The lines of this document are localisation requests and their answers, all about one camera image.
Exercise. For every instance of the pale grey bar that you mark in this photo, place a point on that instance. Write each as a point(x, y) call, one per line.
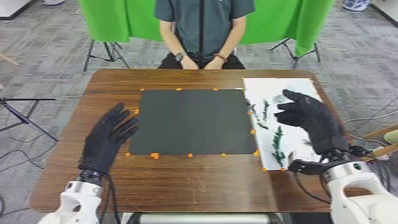
point(201, 218)

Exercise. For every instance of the white sheet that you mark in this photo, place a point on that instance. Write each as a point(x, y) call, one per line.
point(266, 87)

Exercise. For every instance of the black cloth stand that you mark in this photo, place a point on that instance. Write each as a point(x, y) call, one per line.
point(108, 53)
point(293, 53)

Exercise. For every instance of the person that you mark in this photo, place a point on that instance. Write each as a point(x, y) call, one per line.
point(201, 26)

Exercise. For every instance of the dark mat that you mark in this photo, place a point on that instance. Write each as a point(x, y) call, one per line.
point(192, 123)

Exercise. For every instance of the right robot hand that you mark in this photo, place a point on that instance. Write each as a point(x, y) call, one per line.
point(313, 120)

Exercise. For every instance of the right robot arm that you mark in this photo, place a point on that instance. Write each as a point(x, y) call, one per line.
point(355, 193)

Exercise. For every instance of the long green sprig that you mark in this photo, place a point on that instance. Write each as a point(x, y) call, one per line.
point(277, 143)

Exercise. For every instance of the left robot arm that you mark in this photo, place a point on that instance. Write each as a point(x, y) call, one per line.
point(80, 200)

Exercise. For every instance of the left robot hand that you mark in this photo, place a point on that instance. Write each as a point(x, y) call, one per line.
point(106, 136)

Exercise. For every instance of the black tripod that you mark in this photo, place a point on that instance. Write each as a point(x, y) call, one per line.
point(23, 115)

